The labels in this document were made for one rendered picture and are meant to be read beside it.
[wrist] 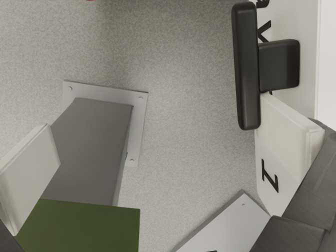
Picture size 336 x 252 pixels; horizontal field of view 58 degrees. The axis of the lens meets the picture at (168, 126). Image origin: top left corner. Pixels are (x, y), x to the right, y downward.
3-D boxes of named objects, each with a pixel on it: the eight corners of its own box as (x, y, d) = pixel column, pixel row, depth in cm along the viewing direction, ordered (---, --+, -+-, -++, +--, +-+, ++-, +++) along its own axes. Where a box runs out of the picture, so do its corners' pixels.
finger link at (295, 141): (308, 130, 12) (326, 128, 12) (254, 91, 19) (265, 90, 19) (306, 193, 13) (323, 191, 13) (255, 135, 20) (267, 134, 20)
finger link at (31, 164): (17, 236, 13) (0, 239, 13) (61, 164, 20) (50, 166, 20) (-5, 177, 12) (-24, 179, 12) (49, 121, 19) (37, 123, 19)
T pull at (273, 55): (236, 126, 20) (243, 134, 18) (229, 4, 17) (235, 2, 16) (291, 118, 20) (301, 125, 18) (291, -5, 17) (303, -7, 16)
